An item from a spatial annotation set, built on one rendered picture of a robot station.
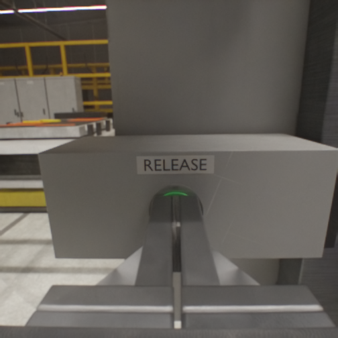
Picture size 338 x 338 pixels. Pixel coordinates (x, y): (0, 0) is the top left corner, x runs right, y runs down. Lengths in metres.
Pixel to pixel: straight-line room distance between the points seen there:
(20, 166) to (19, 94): 4.98
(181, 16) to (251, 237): 0.19
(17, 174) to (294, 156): 2.96
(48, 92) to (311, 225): 7.33
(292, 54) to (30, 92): 7.50
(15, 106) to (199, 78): 7.72
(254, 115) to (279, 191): 0.10
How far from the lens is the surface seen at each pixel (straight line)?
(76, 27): 13.96
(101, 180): 0.16
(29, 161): 2.91
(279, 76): 0.26
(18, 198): 3.30
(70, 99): 7.15
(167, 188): 0.15
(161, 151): 0.15
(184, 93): 0.24
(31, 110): 7.66
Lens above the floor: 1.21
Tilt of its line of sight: 15 degrees down
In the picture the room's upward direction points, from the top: 1 degrees counter-clockwise
